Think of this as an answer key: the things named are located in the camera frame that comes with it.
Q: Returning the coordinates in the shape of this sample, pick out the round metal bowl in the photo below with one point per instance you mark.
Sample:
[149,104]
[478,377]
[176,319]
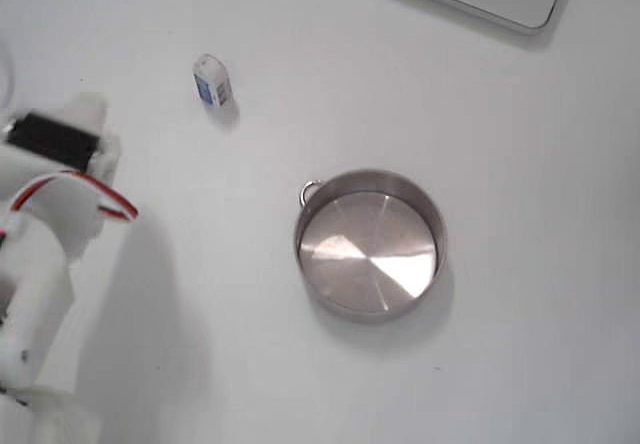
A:
[367,254]

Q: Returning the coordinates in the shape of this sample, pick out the small white and blue box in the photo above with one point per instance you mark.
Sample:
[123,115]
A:
[210,81]

